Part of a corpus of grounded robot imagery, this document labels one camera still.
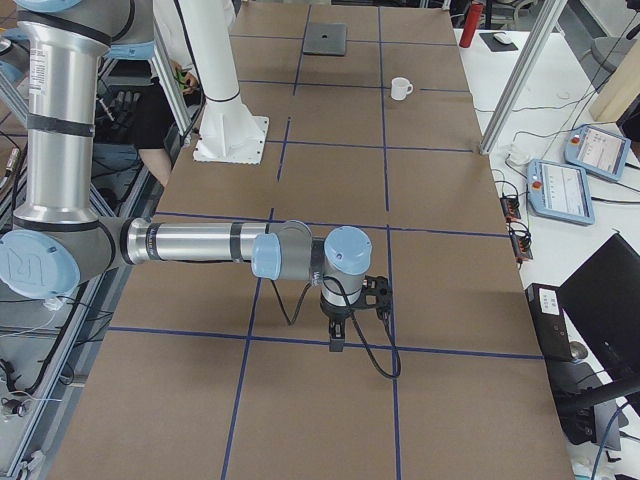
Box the near blue teach pendant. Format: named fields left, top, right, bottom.
left=527, top=159, right=595, bottom=226

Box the black mouse pad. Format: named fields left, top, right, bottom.
left=479, top=31, right=518, bottom=52

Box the person in black shirt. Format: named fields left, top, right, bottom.
left=108, top=67, right=175, bottom=188

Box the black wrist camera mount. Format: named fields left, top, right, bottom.
left=361, top=275, right=393, bottom=322

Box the aluminium frame post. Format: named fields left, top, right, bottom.
left=479, top=0, right=568, bottom=155

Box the blue teach pendant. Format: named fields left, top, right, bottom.
left=564, top=125, right=631, bottom=182
left=527, top=159, right=595, bottom=226

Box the aluminium frame strut left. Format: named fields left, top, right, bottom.
left=151, top=20, right=192, bottom=143

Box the black open laptop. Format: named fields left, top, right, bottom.
left=558, top=233, right=639, bottom=379

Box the red cylindrical bottle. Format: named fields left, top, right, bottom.
left=459, top=1, right=484, bottom=48

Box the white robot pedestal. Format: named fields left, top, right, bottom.
left=153, top=1, right=269, bottom=165

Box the orange circuit board lower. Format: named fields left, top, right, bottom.
left=510, top=230, right=533, bottom=263

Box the far blue teach pendant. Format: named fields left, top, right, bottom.
left=564, top=125, right=631, bottom=182

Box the white ceramic mug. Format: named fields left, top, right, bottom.
left=390, top=77, right=414, bottom=101

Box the black computer box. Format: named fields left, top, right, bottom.
left=525, top=283, right=621, bottom=451

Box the white computer mouse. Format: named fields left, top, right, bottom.
left=493, top=31, right=512, bottom=45

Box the orange circuit board upper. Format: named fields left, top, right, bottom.
left=500, top=195, right=521, bottom=222

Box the orange circuit board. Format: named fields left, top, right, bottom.
left=510, top=230, right=533, bottom=263
left=500, top=195, right=521, bottom=222

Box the silver UR robot arm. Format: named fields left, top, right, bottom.
left=1, top=1, right=372, bottom=352

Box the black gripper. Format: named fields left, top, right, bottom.
left=320, top=296, right=357, bottom=352

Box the grey closed laptop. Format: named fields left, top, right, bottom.
left=303, top=22, right=348, bottom=57

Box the white power adapter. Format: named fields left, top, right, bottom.
left=505, top=144, right=532, bottom=168

